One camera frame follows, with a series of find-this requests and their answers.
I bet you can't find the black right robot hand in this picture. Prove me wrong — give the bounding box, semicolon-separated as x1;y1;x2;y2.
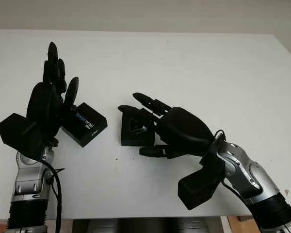
117;92;216;161

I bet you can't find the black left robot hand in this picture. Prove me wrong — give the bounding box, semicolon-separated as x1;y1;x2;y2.
26;41;80;147

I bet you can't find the small silver depth camera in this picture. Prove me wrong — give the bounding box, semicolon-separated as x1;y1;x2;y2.
129;118;147;134

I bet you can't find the black box base with insert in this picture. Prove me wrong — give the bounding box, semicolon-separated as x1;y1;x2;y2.
120;111;157;147

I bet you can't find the black RealSense box lid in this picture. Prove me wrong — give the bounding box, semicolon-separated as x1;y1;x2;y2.
62;101;109;148

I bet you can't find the dark grey robot torso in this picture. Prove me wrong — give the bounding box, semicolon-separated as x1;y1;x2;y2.
72;217;221;233

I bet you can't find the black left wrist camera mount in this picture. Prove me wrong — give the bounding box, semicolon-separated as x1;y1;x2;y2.
0;113;51;161

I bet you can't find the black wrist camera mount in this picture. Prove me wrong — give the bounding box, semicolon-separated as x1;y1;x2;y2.
178;145;226;211
0;113;51;161

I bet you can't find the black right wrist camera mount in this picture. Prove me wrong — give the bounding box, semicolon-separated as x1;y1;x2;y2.
178;145;226;211

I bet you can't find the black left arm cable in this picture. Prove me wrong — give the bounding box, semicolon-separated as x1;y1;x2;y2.
40;159;64;233

